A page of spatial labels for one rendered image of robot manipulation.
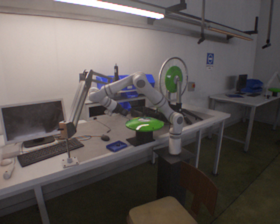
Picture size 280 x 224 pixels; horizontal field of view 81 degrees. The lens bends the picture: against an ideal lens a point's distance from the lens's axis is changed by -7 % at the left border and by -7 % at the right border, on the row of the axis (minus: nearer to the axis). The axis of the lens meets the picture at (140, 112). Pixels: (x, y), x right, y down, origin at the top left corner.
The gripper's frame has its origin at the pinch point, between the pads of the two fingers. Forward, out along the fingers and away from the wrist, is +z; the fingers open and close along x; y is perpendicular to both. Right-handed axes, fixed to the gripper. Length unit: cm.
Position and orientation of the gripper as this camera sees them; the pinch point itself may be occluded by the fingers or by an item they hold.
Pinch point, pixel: (129, 119)
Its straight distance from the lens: 135.5
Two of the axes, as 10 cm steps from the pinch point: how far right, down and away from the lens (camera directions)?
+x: -5.7, -2.2, 7.9
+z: 6.7, 4.3, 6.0
